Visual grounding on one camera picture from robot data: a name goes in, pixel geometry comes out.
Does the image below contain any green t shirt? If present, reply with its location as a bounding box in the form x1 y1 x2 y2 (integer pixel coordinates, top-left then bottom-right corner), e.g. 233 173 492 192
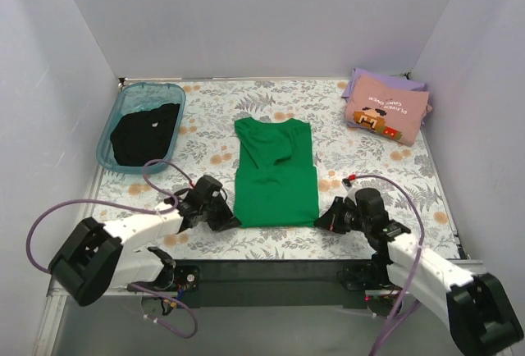
234 117 319 229

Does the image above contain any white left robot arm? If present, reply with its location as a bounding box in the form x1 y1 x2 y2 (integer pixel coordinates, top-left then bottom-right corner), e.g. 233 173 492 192
48 176 241 306

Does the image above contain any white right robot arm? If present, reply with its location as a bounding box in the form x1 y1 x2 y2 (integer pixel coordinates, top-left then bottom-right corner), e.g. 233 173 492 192
314 188 524 355

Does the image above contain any floral table mat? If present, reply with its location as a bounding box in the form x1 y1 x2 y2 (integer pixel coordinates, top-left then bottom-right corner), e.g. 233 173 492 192
91 80 459 259

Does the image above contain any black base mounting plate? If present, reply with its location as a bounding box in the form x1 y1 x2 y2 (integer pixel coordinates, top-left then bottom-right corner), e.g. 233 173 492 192
163 259 395 308

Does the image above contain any black t shirt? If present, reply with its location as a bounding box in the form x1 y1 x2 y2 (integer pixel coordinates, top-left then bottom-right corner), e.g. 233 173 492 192
110 103 180 167

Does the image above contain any pink folded t shirt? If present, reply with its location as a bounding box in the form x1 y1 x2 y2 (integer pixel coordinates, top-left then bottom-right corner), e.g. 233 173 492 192
345 75 430 146

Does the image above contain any blue plastic basket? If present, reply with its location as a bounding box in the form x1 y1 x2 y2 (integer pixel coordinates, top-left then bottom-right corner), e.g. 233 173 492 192
96 82 186 174

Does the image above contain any lavender folded t shirt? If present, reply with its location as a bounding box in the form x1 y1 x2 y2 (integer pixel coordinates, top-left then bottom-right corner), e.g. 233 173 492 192
342 69 431 139

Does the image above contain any aluminium frame rail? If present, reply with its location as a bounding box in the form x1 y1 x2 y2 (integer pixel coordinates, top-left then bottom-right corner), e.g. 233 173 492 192
34 261 514 356

